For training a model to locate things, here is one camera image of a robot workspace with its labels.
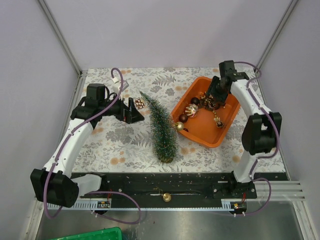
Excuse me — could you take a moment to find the aluminium frame post left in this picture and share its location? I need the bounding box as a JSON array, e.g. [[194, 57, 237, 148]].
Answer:
[[37, 0, 83, 73]]

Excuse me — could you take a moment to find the small green christmas tree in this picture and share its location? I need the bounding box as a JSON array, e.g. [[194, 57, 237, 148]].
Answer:
[[139, 91, 178, 164]]

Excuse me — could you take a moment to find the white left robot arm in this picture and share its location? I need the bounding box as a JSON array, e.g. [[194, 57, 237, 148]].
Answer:
[[30, 83, 145, 208]]

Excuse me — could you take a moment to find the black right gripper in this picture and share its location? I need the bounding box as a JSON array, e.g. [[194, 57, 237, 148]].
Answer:
[[204, 76, 229, 105]]

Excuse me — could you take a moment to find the orange plastic tub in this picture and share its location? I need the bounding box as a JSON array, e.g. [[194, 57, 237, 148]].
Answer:
[[171, 76, 241, 148]]

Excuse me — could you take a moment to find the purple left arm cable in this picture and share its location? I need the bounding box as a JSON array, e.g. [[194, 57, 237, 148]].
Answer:
[[42, 67, 143, 224]]

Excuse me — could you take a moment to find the large gold striped bauble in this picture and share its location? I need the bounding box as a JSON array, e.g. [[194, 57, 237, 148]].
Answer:
[[184, 103, 199, 118]]

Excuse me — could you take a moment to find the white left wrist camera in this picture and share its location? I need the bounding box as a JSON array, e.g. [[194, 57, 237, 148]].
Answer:
[[112, 77, 129, 99]]

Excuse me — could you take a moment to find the grey slotted cable duct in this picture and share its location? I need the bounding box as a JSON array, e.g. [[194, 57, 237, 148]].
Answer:
[[72, 201, 237, 211]]

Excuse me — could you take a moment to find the green plastic crate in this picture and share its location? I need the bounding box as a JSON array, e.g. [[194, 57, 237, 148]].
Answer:
[[56, 227, 123, 240]]

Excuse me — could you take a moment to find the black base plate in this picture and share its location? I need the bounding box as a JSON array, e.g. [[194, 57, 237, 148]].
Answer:
[[84, 172, 257, 207]]

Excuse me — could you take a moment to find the brown pine cone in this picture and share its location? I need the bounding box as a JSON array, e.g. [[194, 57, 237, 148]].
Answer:
[[134, 98, 145, 110]]

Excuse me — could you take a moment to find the gold and brown ornament pile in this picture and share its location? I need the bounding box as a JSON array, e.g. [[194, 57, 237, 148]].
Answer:
[[198, 93, 221, 123]]

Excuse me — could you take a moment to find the gold round ornament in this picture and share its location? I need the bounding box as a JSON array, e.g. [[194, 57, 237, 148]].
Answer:
[[162, 192, 172, 203]]

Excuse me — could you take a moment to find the floral patterned table mat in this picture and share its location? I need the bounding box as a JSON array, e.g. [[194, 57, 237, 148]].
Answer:
[[65, 66, 285, 174]]

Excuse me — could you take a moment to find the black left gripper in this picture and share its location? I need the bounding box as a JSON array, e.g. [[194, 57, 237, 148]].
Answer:
[[99, 92, 144, 124]]

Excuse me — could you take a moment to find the small gold bauble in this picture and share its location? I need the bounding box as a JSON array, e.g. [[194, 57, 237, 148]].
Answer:
[[174, 121, 184, 131]]

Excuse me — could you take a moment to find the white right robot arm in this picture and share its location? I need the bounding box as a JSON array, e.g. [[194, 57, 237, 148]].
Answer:
[[206, 60, 282, 198]]

